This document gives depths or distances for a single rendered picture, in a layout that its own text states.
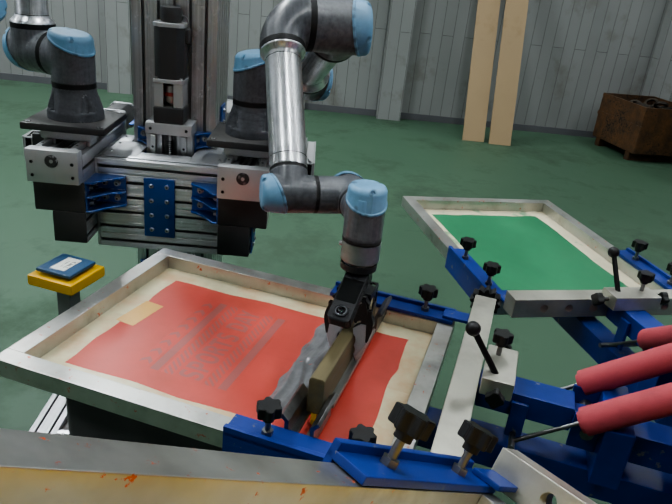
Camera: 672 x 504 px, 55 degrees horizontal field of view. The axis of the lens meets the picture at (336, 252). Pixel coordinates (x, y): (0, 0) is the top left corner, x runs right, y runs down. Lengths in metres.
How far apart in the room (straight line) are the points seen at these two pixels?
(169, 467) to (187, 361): 0.92
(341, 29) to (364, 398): 0.76
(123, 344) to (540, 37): 7.79
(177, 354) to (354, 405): 0.38
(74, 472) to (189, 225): 1.56
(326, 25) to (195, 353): 0.73
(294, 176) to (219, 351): 0.41
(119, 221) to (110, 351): 0.65
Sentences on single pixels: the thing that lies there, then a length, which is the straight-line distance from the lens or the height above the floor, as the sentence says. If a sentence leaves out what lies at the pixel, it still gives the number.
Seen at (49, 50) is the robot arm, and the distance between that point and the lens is 1.93.
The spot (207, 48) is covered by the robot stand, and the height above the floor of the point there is 1.46.
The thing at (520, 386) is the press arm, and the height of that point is 1.04.
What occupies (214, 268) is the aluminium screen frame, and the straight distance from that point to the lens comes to 1.66.
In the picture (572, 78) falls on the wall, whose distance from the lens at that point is 8.97.
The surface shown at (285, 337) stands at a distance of 1.44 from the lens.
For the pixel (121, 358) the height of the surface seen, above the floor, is 0.95.
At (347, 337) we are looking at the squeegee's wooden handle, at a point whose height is 1.06.
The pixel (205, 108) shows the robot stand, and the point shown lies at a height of 1.28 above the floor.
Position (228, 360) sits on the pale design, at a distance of 1.36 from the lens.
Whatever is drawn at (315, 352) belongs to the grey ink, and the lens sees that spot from 1.39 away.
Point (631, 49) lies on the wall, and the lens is 9.19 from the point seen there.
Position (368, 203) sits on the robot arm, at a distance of 1.15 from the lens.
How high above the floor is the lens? 1.72
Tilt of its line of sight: 24 degrees down
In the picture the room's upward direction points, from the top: 6 degrees clockwise
